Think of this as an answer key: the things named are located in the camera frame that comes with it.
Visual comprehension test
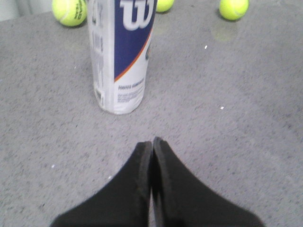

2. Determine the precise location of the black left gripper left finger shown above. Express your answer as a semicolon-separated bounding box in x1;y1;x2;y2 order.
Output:
51;141;152;227

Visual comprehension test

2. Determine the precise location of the Roland Garros tennis ball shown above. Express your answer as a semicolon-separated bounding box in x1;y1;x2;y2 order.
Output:
52;0;87;27

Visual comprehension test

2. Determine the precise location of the Head Team tennis ball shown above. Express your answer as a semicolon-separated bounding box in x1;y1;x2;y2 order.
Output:
219;0;249;21

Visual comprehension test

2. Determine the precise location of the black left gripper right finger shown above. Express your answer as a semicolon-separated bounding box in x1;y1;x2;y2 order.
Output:
151;137;263;227

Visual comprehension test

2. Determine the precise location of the white blue tennis ball can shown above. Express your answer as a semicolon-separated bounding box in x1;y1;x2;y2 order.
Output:
87;0;157;114

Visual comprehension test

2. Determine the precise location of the grey pleated curtain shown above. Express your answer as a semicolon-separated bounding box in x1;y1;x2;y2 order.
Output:
0;0;52;21

